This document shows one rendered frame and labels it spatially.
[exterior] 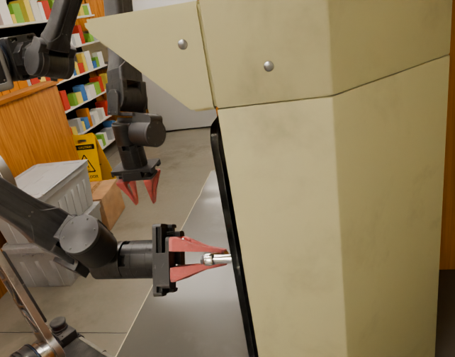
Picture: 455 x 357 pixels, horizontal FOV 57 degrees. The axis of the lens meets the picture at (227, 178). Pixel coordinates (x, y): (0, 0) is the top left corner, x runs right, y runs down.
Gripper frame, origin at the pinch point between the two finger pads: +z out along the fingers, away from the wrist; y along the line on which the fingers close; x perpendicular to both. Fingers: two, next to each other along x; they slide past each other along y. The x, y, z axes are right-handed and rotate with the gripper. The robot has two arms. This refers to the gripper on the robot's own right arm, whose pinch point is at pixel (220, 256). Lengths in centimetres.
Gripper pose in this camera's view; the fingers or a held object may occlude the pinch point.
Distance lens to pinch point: 61.1
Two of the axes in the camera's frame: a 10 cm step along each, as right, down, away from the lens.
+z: 9.7, -0.7, -2.3
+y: -0.4, -9.9, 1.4
